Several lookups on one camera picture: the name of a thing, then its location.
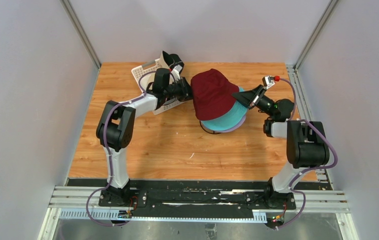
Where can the black hat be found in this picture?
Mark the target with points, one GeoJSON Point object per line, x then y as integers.
{"type": "Point", "coordinates": [171, 61]}

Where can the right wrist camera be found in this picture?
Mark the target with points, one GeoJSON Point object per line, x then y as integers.
{"type": "Point", "coordinates": [269, 81]}

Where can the dark red hat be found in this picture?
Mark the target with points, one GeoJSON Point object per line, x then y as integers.
{"type": "Point", "coordinates": [212, 94]}

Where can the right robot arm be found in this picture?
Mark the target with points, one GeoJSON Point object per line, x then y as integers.
{"type": "Point", "coordinates": [306, 149]}

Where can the black wire hat stand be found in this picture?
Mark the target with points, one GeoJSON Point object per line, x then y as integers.
{"type": "Point", "coordinates": [209, 131]}

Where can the white perforated plastic basket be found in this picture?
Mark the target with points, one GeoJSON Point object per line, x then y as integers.
{"type": "Point", "coordinates": [143, 71]}

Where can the purple bucket hat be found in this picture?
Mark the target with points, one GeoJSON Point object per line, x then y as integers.
{"type": "Point", "coordinates": [238, 125]}

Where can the beige bucket hat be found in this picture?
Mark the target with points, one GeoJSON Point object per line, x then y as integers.
{"type": "Point", "coordinates": [174, 74]}

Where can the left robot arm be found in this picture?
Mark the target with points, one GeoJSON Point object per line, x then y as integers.
{"type": "Point", "coordinates": [116, 125]}

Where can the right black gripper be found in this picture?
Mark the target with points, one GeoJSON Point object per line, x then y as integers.
{"type": "Point", "coordinates": [250, 97]}

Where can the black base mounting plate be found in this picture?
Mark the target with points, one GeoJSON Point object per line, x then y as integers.
{"type": "Point", "coordinates": [182, 200]}

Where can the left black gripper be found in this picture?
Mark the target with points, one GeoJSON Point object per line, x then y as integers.
{"type": "Point", "coordinates": [186, 92]}

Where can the teal hat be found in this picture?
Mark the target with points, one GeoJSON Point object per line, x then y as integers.
{"type": "Point", "coordinates": [228, 120]}

